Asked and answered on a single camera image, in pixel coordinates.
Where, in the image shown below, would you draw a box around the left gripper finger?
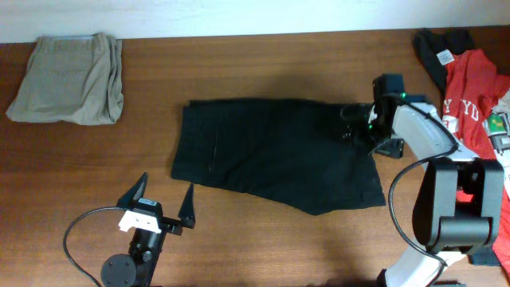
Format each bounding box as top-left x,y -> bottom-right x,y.
116,172 -> 148,208
178,183 -> 196,229

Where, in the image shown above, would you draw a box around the folded khaki shorts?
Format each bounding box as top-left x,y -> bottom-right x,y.
6,33 -> 124,126

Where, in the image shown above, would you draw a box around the red jersey with white letters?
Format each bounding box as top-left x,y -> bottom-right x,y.
442,49 -> 509,273

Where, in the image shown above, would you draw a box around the black shirt with white tag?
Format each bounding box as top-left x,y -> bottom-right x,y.
412,29 -> 475,95

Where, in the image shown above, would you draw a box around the black shorts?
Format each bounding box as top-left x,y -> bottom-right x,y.
171,99 -> 386,215

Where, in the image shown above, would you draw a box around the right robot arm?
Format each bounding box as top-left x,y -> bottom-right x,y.
348,74 -> 504,287

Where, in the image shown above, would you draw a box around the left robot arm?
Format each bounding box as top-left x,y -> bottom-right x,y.
100,173 -> 196,287

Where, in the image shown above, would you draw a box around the white shirt with green print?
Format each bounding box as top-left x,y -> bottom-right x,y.
483,92 -> 509,195

